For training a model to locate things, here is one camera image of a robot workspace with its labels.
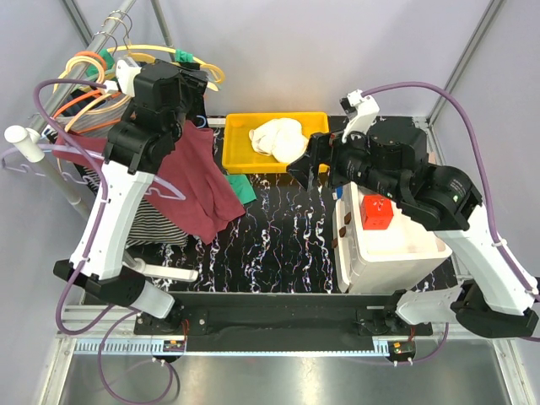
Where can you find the maroon tank top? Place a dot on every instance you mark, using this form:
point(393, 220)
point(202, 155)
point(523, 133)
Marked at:
point(210, 201)

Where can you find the red cube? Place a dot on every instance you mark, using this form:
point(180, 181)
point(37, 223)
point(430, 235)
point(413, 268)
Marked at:
point(376, 212)

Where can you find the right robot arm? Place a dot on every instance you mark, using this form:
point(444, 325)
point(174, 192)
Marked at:
point(493, 303)

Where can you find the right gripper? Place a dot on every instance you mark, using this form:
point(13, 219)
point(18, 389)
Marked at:
point(326, 148)

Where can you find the white foam box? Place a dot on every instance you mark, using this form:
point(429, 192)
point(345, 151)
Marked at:
point(380, 261)

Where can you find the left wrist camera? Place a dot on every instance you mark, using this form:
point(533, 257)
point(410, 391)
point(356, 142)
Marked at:
point(126, 71)

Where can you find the green plastic hanger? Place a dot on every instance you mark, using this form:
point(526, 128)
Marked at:
point(216, 76)

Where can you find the striped tank top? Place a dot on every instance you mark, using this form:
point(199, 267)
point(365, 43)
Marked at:
point(149, 226)

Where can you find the green cloth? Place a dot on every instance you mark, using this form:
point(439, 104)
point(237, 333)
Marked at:
point(242, 187)

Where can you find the beige plastic hanger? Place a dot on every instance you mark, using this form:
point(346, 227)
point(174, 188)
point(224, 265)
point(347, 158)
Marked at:
point(90, 107)

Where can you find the yellow plastic hanger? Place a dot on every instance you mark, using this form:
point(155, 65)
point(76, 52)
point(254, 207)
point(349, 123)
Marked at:
point(181, 56)

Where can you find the orange plastic hanger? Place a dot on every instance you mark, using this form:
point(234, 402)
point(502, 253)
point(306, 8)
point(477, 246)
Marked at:
point(97, 61)

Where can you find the white tank top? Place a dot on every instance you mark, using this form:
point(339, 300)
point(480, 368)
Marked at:
point(280, 138)

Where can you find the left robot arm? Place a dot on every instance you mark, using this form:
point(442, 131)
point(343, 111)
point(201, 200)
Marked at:
point(161, 95)

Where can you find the yellow plastic bin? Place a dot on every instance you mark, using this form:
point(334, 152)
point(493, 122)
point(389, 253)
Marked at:
point(238, 155)

